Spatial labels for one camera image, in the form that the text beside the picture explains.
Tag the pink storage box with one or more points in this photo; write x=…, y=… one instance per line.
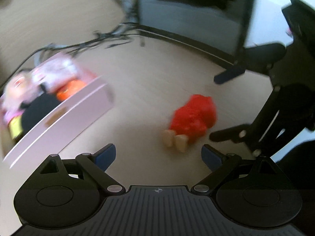
x=62, y=125

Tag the red dress doll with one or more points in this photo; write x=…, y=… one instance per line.
x=190, y=122

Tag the red round toy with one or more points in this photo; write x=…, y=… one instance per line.
x=70, y=89

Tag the computer case with glass panel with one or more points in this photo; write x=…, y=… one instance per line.
x=217, y=28

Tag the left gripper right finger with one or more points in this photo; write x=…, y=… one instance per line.
x=223, y=169

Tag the black plush toy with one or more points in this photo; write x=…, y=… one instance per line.
x=37, y=109

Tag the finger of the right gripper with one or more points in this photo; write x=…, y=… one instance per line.
x=229, y=74
x=236, y=134

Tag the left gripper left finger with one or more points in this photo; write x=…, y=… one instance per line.
x=92, y=167

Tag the pink pajama baby doll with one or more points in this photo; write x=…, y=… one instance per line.
x=26, y=86

